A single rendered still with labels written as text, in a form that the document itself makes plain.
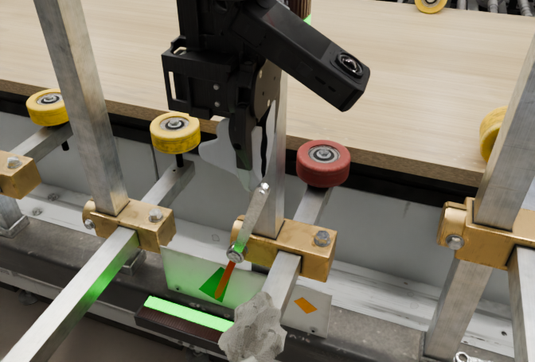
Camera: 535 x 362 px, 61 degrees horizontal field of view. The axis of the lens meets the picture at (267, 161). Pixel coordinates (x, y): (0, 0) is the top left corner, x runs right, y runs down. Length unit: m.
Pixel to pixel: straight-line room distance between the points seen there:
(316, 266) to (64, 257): 0.46
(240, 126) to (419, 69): 0.66
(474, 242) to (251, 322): 0.25
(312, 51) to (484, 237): 0.28
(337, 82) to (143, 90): 0.59
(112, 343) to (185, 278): 0.89
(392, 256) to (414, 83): 0.33
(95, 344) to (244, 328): 1.14
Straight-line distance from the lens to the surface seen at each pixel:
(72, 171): 1.11
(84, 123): 0.64
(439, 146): 0.75
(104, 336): 1.63
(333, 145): 0.70
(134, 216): 0.71
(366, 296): 0.87
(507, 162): 0.48
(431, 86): 0.93
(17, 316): 1.78
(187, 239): 0.96
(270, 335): 0.51
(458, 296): 0.60
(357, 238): 0.87
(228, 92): 0.37
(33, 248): 0.91
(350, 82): 0.35
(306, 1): 0.49
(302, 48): 0.35
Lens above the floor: 1.30
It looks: 37 degrees down
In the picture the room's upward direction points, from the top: straight up
